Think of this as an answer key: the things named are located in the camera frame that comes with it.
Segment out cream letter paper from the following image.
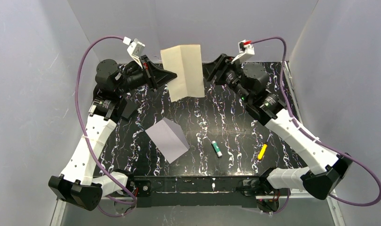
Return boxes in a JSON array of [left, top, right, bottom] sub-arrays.
[[160, 44, 205, 102]]

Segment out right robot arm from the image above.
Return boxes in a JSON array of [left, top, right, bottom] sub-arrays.
[[202, 54, 351, 200]]

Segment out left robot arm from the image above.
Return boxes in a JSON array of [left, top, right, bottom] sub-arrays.
[[48, 56, 177, 211]]

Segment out green white glue stick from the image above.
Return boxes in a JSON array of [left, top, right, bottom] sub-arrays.
[[211, 141, 222, 158]]

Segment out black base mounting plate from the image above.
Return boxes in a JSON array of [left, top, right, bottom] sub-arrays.
[[97, 169, 293, 213]]

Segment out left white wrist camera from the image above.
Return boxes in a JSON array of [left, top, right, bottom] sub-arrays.
[[123, 37, 145, 68]]

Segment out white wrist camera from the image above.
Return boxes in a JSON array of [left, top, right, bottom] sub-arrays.
[[231, 40, 255, 64], [123, 37, 145, 68]]

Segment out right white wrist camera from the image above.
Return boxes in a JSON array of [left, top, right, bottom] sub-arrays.
[[231, 40, 255, 64]]

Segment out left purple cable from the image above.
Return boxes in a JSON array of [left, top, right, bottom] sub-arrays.
[[75, 35, 138, 218]]

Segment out purple cable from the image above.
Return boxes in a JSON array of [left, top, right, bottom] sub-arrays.
[[251, 36, 381, 216], [75, 35, 138, 218]]

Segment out yellow handled screwdriver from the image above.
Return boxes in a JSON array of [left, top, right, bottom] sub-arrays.
[[257, 135, 271, 161]]

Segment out aluminium frame rail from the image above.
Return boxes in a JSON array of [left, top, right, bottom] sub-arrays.
[[50, 62, 347, 226]]

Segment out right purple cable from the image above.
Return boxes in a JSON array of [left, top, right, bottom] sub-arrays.
[[251, 36, 381, 216]]

